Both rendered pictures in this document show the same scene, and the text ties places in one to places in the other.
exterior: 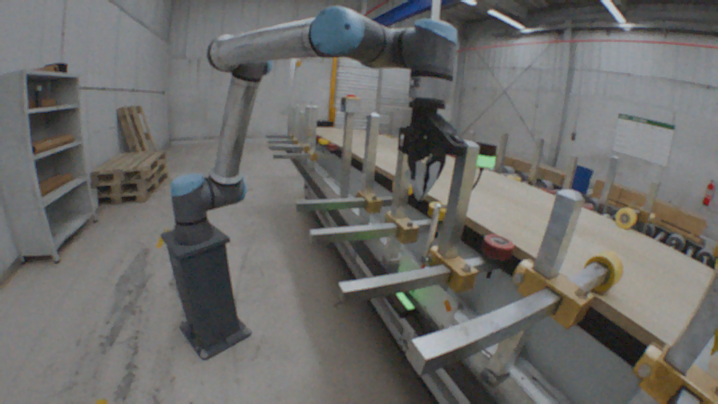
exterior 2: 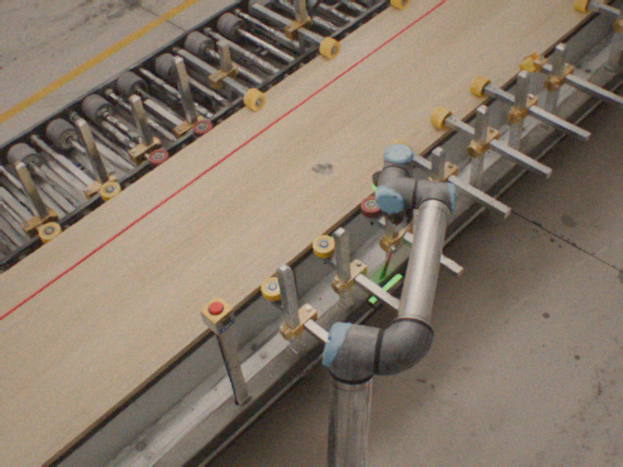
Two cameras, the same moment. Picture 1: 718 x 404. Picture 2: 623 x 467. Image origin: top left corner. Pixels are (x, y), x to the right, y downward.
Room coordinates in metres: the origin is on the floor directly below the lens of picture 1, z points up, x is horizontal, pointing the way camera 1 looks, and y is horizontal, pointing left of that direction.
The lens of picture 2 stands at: (1.38, 1.46, 3.08)
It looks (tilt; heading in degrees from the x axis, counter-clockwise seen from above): 49 degrees down; 254
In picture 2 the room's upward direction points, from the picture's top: 8 degrees counter-clockwise
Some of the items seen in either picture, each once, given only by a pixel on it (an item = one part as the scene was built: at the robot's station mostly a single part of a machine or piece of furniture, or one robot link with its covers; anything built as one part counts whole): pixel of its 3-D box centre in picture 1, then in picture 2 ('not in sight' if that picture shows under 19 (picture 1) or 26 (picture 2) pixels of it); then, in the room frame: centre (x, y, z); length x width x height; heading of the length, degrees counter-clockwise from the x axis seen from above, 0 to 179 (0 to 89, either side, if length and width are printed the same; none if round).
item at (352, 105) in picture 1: (350, 106); (218, 316); (1.27, 0.08, 1.18); 0.07 x 0.07 x 0.08; 23
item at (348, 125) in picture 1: (345, 161); (231, 363); (1.27, 0.08, 0.93); 0.05 x 0.04 x 0.45; 23
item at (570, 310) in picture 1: (550, 290); (440, 179); (0.32, -0.33, 0.95); 0.13 x 0.06 x 0.05; 23
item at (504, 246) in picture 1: (494, 259); (371, 213); (0.59, -0.36, 0.85); 0.08 x 0.08 x 0.11
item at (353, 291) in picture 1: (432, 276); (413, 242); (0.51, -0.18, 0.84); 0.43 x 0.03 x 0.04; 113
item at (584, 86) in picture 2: not in sight; (582, 85); (-0.42, -0.53, 0.95); 0.36 x 0.03 x 0.03; 113
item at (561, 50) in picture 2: not in sight; (553, 93); (-0.35, -0.61, 0.88); 0.03 x 0.03 x 0.48; 23
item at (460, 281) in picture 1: (450, 267); (395, 235); (0.55, -0.23, 0.85); 0.13 x 0.06 x 0.05; 23
